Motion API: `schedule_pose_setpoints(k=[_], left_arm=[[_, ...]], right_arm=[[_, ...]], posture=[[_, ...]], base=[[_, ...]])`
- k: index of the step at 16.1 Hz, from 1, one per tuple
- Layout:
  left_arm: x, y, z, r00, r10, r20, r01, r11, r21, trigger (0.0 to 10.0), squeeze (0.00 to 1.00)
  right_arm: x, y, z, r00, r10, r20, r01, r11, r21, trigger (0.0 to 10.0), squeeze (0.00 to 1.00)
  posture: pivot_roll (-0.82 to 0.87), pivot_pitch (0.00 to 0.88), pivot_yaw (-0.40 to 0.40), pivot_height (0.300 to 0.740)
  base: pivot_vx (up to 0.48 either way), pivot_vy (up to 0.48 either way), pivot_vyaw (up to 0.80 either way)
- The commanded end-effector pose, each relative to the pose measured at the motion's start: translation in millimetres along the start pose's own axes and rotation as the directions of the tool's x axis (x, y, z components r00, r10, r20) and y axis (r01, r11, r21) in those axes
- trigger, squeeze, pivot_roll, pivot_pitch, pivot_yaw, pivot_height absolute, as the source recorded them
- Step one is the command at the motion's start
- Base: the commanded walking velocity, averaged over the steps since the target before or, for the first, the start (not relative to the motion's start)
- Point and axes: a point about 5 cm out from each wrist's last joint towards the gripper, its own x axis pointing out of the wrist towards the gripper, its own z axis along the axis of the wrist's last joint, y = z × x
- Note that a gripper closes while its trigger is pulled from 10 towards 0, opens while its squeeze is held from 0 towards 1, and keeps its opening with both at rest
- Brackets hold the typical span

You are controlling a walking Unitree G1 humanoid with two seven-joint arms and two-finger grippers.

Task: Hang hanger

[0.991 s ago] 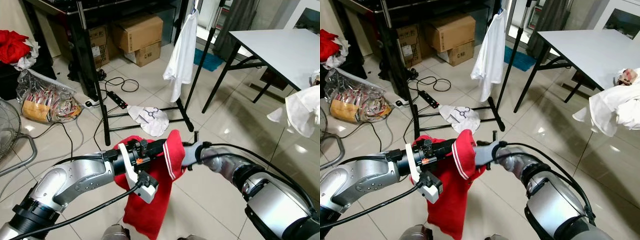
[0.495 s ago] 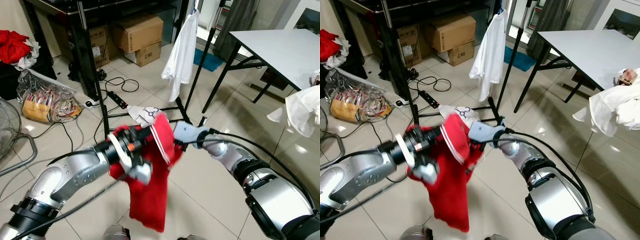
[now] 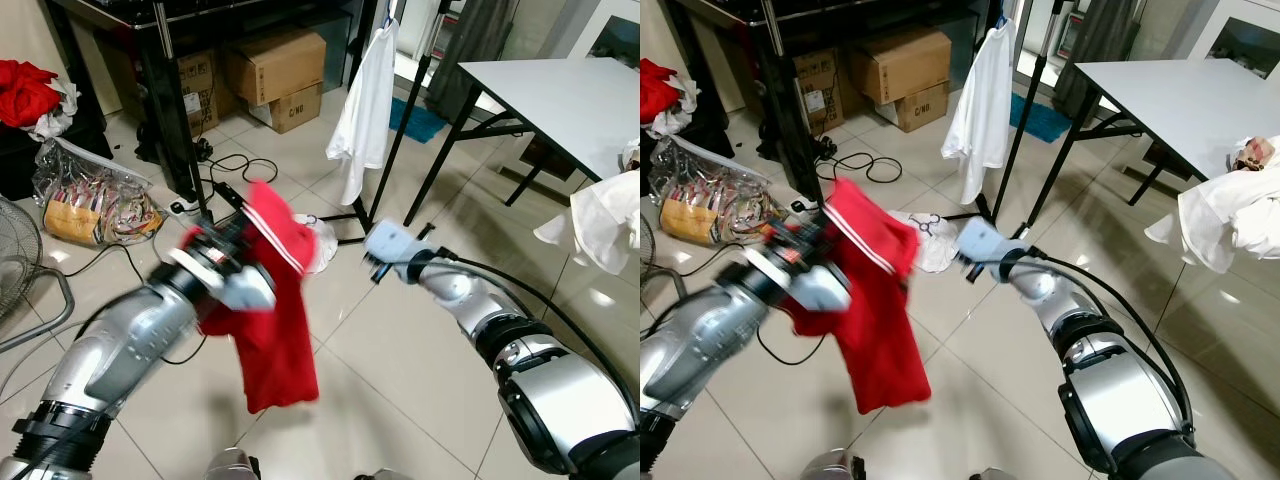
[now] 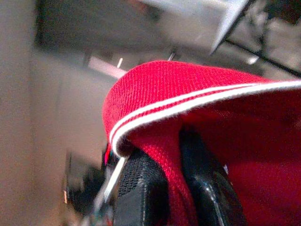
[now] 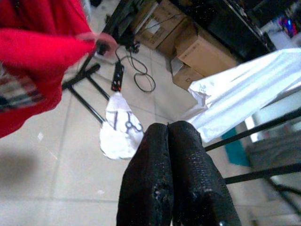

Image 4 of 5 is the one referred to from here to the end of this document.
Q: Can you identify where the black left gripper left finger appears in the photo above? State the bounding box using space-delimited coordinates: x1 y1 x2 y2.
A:
112 148 170 226

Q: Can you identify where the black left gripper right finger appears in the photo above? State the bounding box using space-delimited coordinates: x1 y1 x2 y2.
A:
179 128 247 226

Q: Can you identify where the red polo shirt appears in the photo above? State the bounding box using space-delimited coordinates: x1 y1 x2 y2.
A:
102 60 301 226

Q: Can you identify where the white table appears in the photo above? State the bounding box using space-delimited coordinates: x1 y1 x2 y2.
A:
136 0 251 56

